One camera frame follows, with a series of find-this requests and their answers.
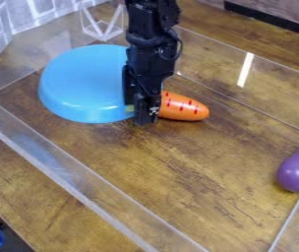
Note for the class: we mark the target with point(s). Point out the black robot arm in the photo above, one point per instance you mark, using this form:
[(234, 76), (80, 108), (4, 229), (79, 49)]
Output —
[(151, 21)]

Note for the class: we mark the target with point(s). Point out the clear acrylic enclosure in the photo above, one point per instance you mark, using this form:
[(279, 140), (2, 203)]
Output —
[(172, 187)]

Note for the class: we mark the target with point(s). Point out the blue upturned bowl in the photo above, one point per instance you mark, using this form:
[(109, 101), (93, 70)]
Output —
[(80, 84)]

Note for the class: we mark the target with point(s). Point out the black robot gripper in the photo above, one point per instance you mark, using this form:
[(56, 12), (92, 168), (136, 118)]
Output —
[(143, 73)]

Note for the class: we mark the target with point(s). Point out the orange toy carrot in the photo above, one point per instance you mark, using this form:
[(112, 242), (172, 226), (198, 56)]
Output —
[(182, 108)]

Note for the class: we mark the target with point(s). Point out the white curtain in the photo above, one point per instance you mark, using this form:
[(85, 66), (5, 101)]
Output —
[(21, 15)]

